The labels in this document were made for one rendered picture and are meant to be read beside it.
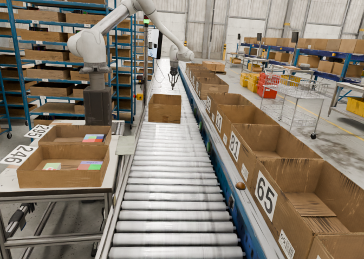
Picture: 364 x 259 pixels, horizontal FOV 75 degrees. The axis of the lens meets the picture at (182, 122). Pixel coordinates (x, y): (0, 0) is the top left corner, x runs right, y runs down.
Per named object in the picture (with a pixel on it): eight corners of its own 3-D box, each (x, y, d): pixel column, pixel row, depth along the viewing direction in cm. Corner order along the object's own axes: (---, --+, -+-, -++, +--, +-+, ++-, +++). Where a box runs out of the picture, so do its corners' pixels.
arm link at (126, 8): (71, 44, 167) (58, 43, 180) (85, 63, 178) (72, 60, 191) (140, -12, 196) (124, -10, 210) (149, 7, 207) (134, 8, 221)
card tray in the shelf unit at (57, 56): (25, 59, 260) (23, 49, 256) (39, 56, 288) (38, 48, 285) (63, 61, 263) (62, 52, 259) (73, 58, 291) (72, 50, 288)
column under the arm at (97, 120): (78, 135, 176) (75, 91, 165) (86, 122, 200) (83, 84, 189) (115, 135, 180) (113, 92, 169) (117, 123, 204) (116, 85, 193)
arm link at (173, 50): (166, 60, 236) (175, 62, 228) (167, 43, 231) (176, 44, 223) (174, 59, 244) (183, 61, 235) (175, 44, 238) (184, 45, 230)
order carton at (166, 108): (152, 109, 250) (153, 93, 244) (180, 110, 251) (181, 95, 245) (147, 121, 213) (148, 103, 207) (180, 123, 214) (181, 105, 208)
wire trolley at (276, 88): (316, 140, 400) (333, 79, 365) (287, 141, 386) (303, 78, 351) (277, 118, 497) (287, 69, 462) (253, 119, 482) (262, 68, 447)
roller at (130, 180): (126, 183, 132) (125, 175, 130) (218, 185, 136) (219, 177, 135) (124, 188, 127) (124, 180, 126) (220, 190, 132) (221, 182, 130)
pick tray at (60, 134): (56, 137, 169) (54, 124, 165) (111, 138, 174) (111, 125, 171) (39, 156, 142) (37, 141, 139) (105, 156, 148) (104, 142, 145)
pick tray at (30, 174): (43, 159, 140) (40, 144, 137) (110, 159, 145) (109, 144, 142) (18, 188, 114) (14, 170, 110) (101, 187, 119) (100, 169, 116)
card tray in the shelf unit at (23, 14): (18, 19, 246) (17, 8, 242) (34, 21, 274) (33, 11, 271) (58, 22, 248) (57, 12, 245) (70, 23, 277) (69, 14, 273)
